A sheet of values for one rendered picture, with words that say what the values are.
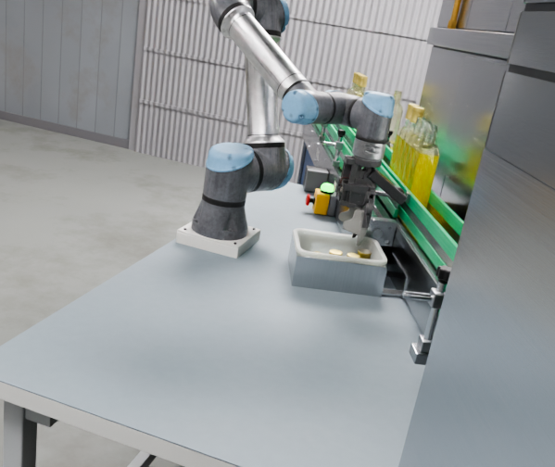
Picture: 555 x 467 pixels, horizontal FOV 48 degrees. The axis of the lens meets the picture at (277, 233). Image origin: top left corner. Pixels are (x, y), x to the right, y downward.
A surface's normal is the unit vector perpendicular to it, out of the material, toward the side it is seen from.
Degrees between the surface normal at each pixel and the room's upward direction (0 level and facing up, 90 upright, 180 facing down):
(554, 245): 90
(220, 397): 0
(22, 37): 90
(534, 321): 90
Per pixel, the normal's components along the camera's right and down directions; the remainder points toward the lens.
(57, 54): -0.30, 0.27
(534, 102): -0.99, -0.13
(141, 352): 0.15, -0.93
